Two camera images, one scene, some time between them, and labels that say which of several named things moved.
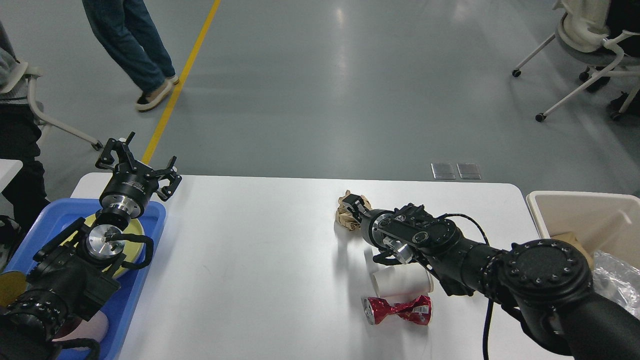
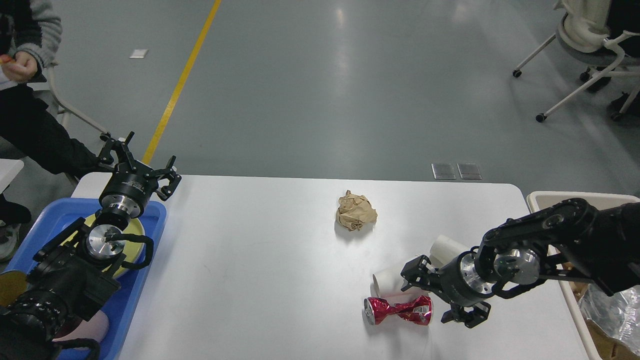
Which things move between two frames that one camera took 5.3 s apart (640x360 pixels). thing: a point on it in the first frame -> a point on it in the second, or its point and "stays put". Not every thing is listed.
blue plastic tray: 51,221 stays put
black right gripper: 375,223 -> 457,281
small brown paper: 345,218 stays put
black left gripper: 130,187 stays put
